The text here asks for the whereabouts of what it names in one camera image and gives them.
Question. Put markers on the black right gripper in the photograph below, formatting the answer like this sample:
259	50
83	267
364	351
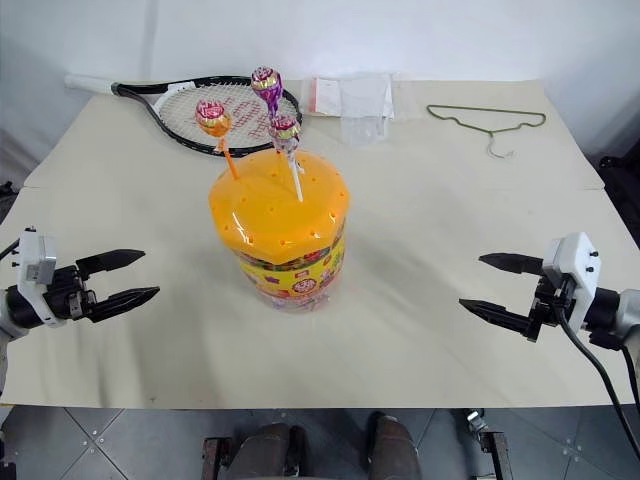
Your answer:
550	305

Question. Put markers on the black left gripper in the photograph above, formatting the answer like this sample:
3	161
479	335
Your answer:
65	295

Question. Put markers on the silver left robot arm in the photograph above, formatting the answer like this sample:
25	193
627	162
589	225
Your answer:
21	307

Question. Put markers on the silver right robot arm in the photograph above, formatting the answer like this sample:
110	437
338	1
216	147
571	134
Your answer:
602	315

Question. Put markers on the lollipop jar with orange lid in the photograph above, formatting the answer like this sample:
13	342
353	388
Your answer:
280	220

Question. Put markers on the orange wrapped lollipop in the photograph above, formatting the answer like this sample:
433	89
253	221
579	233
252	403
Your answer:
214	119

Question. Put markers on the pink silver wrapped lollipop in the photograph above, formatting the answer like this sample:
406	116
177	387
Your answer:
285	131

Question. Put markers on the purple wrapped lollipop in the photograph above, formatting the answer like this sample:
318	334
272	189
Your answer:
266	86

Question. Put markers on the small black object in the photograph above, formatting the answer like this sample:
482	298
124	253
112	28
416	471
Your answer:
5	187

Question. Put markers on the black white tennis racket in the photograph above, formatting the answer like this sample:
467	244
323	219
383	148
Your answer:
150	107

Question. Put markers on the dark rounded brown shape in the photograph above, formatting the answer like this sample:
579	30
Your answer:
392	445

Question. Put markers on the clear white plastic bag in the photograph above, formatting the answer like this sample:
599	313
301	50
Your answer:
365	107

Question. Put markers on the clear bag with red stripe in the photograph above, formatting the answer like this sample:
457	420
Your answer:
324	95

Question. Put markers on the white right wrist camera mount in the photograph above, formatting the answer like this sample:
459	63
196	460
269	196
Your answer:
575	265

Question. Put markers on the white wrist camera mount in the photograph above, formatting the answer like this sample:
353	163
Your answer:
35	260
575	265

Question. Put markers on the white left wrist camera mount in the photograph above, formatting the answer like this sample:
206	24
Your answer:
35	260

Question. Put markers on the black metal frame bracket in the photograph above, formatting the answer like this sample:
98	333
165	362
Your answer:
492	445
216	457

